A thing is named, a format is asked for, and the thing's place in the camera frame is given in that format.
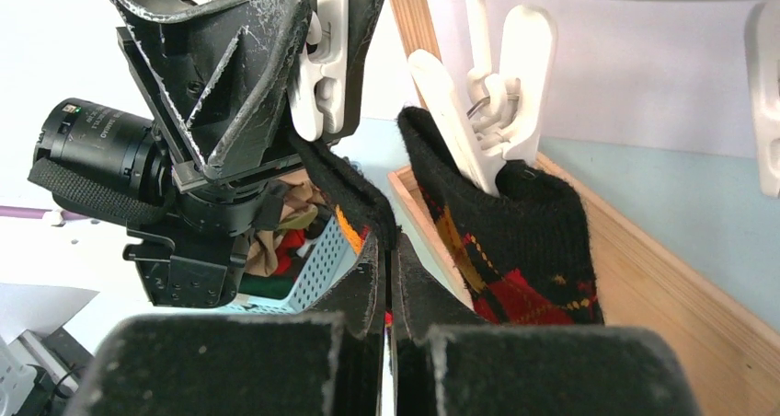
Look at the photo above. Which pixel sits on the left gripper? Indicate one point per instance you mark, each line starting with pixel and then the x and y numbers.
pixel 214 77

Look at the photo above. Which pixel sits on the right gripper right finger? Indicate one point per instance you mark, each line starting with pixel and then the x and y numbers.
pixel 419 305

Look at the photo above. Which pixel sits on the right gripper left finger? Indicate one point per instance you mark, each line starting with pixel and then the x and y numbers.
pixel 353 312

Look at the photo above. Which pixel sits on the red black argyle sock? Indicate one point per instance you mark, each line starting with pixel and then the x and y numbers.
pixel 525 254

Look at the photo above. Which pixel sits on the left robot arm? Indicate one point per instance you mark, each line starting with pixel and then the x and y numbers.
pixel 191 248

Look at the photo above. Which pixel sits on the pile of socks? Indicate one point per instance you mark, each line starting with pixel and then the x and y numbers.
pixel 276 257

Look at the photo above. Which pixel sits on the white plastic clip hanger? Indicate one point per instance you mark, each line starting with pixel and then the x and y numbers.
pixel 500 122

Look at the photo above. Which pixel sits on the wooden hanger stand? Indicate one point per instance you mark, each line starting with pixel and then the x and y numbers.
pixel 730 355

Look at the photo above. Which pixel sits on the light blue perforated basket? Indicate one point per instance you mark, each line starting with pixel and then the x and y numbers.
pixel 330 257

